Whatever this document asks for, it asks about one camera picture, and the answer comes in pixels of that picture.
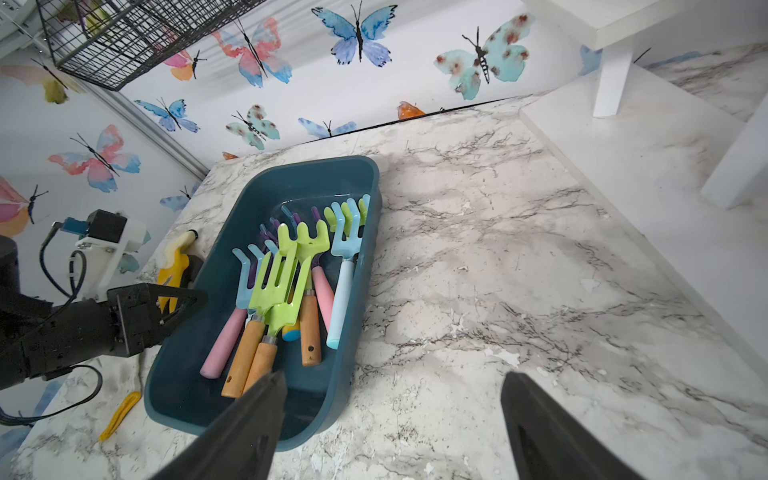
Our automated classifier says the yellow black garden glove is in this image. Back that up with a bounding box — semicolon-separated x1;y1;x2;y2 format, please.
157;229;204;288

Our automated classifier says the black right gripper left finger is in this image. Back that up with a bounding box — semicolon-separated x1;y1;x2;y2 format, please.
153;371;287;479

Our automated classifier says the yellow strip on table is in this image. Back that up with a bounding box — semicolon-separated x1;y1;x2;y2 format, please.
99;391;142;442

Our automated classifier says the dark teal storage box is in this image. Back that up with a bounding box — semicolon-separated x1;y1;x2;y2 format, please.
144;156;382;451

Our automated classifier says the green fork wooden handle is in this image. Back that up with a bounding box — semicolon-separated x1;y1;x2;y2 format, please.
244;220;330;391

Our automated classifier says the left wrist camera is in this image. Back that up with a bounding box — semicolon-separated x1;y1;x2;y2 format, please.
61;209;150;301

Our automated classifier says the blue rake white handle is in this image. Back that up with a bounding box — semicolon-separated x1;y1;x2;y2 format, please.
200;244;269;379

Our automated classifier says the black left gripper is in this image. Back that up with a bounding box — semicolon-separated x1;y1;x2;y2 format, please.
1;283;207;389

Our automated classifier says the black wire wall basket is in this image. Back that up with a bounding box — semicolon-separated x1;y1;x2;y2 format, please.
35;0;261;91

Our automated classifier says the green rake wooden handle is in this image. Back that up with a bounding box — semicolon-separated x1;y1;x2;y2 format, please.
300;213;334;366
221;224;298;398

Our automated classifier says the blue fork white handle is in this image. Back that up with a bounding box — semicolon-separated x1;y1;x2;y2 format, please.
325;194;371;350

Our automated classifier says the blue tool yellow handle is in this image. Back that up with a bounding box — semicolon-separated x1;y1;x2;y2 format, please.
282;321;301;342

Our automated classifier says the purple fork pink handle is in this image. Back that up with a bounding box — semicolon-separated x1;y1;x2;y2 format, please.
281;205;337;341

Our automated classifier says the white stepped wooden shelf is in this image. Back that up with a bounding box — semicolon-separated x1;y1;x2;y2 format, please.
521;1;767;376

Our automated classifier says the purple rake pink handle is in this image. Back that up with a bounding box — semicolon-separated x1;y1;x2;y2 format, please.
248;224;279;288

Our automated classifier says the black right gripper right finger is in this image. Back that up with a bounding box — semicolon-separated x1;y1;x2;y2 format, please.
501;372;640;479

